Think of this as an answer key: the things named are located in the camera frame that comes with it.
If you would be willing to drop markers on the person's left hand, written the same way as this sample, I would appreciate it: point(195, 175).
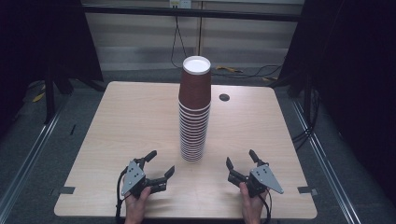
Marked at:
point(136, 210)

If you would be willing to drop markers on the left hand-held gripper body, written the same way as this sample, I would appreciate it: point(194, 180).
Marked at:
point(134, 179)

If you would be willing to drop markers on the round dark table grommet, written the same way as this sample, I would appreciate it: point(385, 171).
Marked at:
point(224, 97)

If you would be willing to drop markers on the grey tape strip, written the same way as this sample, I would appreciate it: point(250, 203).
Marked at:
point(306, 190)
point(67, 190)

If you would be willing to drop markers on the white wall outlet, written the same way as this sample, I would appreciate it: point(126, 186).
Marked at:
point(180, 3)

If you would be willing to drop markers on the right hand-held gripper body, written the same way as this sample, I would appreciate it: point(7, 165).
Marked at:
point(264, 179)

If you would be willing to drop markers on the stack of brown cups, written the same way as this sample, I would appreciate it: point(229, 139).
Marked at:
point(194, 93)

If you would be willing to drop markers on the yellow floor tape piece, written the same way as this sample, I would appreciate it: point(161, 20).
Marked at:
point(39, 97)
point(228, 68)

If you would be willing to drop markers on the black horizontal bar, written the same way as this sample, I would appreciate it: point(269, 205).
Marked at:
point(140, 11)

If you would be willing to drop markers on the black curtain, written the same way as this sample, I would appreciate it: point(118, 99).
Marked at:
point(37, 37)
point(351, 77)

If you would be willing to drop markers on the metal floor rail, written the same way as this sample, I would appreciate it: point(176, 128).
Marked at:
point(330, 174)
point(31, 149)

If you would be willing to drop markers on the black stand leg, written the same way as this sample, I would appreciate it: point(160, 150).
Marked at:
point(50, 99)

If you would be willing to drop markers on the person's right hand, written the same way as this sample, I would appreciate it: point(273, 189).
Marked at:
point(252, 210)

